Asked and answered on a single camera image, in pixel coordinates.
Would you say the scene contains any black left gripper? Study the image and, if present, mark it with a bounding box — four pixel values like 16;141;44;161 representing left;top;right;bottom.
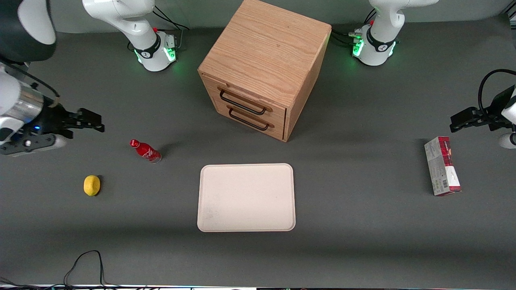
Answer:
450;85;516;133

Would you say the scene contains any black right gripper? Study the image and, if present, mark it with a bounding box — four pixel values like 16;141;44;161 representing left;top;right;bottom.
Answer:
30;103;106;139

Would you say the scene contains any black metal drawer handle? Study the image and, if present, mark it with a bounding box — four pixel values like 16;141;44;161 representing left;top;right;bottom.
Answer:
227;104;275;132
218;87;274;116

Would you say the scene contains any wooden drawer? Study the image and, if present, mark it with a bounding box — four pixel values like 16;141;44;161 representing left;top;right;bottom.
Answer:
200;72;287;127
212;99;287;142

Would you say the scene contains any wooden drawer cabinet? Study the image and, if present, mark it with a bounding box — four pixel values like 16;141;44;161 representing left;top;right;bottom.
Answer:
198;0;332;142

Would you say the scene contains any red plaid cardboard box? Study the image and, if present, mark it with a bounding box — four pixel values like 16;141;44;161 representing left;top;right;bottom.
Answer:
424;136;462;197

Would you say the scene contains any yellow lemon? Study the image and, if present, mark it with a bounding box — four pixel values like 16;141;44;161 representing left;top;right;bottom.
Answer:
83;175;101;197

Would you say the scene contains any red cola bottle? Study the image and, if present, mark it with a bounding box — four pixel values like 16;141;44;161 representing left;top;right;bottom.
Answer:
129;139;162;164

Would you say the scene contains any cream rectangular tray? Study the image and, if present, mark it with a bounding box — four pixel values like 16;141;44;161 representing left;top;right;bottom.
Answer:
197;163;296;232

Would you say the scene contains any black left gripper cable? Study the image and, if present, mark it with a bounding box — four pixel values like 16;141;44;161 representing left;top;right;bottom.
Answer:
478;68;516;118

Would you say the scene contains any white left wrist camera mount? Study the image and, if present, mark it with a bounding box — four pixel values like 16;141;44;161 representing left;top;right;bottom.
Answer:
498;132;516;150

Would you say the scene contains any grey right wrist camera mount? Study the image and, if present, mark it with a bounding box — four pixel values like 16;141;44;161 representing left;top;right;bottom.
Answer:
0;134;67;157

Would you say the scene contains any black looped table cable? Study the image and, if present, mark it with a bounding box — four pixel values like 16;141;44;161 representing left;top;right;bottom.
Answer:
64;250;107;288

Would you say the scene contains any black right arm base cable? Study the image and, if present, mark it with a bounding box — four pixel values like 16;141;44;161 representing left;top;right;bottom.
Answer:
152;5;190;51

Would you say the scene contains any black arm base cable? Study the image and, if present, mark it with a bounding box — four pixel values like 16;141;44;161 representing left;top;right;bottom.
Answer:
330;29;363;48
152;5;190;51

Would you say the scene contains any black left arm base cable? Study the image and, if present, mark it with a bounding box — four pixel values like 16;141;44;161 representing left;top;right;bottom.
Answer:
330;29;363;48

